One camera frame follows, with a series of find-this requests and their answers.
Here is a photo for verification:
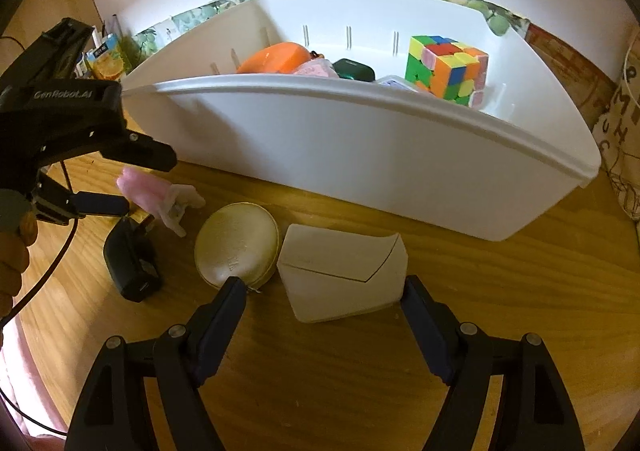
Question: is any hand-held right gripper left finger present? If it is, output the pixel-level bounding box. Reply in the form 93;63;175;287
65;276;247;451

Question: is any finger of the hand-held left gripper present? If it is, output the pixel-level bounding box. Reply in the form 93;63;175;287
65;191;131;219
100;128;178;171

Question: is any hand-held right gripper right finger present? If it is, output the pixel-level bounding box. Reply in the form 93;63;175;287
400;275;586;451

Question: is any pink and white plastic gadget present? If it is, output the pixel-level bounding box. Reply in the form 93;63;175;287
117;168;206;237

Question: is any beige pouch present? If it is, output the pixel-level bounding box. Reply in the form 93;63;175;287
276;224;408;323

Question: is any white plastic storage bin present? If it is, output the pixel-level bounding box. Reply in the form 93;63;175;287
120;0;602;243

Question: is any multicoloured puzzle cube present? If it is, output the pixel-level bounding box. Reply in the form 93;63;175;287
404;34;489;108

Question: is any person's left hand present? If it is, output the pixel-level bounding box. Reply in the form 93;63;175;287
0;218;38;317

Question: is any black charger adapter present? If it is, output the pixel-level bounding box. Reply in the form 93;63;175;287
102;216;163;303

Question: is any orange juice carton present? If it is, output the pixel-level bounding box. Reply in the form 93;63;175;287
82;34;133;82

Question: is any round cream zip case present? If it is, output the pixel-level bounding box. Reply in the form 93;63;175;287
194;202;280;290

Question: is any orange rounded case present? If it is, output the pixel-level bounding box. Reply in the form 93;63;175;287
236;42;313;75

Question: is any pink cloth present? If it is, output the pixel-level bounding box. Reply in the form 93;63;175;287
0;316;66;442

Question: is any dark green case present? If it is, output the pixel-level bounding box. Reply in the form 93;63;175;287
332;58;377;83

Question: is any printed cloth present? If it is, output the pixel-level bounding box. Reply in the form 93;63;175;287
592;26;640;222

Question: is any brown cardboard box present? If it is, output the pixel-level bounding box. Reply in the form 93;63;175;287
522;22;616;132

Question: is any black cable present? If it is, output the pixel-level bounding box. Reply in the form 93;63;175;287
0;158;81;332

